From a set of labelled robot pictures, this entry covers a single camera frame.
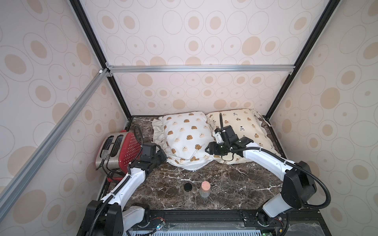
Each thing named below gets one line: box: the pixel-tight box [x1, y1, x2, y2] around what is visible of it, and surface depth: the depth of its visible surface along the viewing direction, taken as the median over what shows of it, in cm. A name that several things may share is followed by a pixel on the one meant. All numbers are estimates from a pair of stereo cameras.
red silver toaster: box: [94, 131, 143, 175], surface depth 81 cm
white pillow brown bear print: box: [152, 111, 217, 171], surface depth 95 cm
